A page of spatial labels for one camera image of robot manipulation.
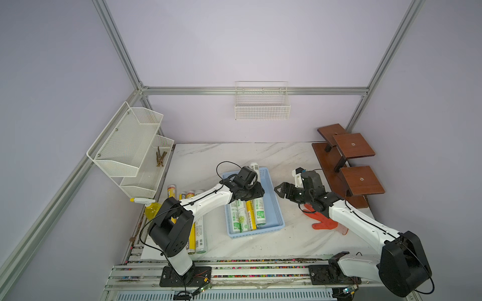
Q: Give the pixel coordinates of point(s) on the white barcode wrap roll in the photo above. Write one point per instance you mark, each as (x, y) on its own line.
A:
(200, 236)

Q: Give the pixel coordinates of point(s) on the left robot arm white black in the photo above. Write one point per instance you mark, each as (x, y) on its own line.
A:
(171, 227)

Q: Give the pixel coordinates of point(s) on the white mesh shelf basket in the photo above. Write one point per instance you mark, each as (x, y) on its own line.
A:
(121, 148)
(146, 183)

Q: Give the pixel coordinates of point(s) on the brown clips in basket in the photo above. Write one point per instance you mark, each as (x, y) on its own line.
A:
(160, 156)

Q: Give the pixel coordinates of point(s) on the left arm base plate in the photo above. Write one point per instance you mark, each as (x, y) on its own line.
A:
(195, 277)

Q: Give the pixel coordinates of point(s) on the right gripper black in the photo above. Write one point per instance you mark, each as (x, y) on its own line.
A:
(289, 192)

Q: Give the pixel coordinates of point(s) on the upper white mesh shelf basket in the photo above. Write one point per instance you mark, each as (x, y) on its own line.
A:
(121, 148)

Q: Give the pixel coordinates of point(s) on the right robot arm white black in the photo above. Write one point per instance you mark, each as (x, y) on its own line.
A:
(400, 262)

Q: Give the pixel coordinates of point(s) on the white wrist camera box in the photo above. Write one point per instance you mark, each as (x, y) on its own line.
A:
(298, 182)

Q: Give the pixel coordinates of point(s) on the lower white mesh shelf basket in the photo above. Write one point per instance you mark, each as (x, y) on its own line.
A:
(146, 183)

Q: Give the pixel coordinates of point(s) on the red rubber glove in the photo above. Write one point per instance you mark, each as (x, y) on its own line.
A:
(322, 222)

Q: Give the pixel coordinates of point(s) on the white wire wall basket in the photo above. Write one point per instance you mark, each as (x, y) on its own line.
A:
(256, 100)

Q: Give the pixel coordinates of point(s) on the yellow red chef wrap roll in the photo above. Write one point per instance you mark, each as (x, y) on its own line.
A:
(191, 245)

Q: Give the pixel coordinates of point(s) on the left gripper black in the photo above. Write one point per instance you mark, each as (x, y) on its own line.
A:
(258, 191)

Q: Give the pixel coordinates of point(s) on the white green grape wrap roll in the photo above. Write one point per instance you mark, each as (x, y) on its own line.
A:
(243, 216)

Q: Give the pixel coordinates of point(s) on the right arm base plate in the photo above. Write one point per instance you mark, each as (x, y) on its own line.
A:
(330, 275)

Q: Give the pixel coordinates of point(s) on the brown wooden tiered stand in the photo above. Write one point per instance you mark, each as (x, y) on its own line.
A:
(352, 183)

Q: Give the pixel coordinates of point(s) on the yellow icon wrap roll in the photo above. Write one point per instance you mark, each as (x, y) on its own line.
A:
(171, 189)

